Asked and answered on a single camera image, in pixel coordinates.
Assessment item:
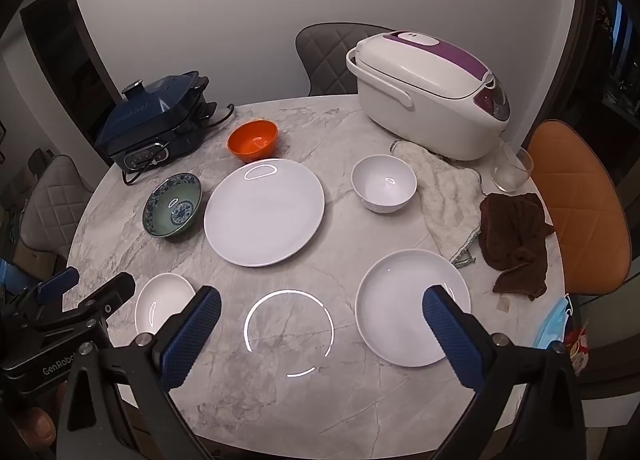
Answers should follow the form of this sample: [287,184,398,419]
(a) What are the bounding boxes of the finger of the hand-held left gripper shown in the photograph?
[30,272,137,335]
[34,266,81,308]

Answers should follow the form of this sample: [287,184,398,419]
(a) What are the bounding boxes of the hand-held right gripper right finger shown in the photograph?
[422,285,586,460]

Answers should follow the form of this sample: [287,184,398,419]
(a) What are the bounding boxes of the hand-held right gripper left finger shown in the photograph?
[55,285,223,460]

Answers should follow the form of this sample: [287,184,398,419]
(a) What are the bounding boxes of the white bowl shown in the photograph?
[351,155,418,213]

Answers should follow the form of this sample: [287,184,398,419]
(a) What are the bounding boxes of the person's left hand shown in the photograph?
[10,382,68,452]

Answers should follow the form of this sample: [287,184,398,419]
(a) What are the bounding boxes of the small white dish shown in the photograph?
[134,273,197,338]

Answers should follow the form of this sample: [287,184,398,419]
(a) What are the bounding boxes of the deep white plate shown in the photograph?
[355,249,472,367]

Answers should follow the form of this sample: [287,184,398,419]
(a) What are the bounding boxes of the beige quilted chair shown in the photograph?
[20,155,93,261]

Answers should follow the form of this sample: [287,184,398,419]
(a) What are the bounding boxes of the blue face mask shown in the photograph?
[535,294,576,348]

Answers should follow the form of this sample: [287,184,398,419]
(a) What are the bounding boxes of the blue patterned bowl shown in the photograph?
[142,173,203,239]

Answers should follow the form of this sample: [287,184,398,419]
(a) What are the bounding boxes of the brown towel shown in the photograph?
[479,192,556,301]

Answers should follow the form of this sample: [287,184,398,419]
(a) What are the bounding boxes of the red snack packet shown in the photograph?
[565,322,590,376]

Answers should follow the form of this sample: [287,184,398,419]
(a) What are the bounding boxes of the white towel with green trim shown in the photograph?
[390,139,483,268]

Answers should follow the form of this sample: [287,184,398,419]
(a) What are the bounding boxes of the large flat white plate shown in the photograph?
[203,159,326,268]

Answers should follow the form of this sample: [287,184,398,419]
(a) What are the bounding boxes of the dark blue electric cooker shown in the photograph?
[96,70,211,173]

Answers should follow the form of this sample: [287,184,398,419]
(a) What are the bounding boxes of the clear drinking glass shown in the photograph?
[491,141,534,192]

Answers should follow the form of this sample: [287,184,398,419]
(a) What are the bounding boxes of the orange leather chair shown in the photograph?
[525,120,632,297]

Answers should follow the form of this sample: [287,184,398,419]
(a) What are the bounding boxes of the orange bowl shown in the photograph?
[227,120,279,163]

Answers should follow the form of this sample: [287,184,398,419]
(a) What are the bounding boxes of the dark cabinet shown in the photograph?
[20,0,121,165]

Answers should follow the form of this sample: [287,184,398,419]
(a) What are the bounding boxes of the white and purple rice cooker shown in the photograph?
[346,31,511,161]

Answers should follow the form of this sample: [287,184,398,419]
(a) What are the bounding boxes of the grey quilted chair back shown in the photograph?
[295,22,396,97]

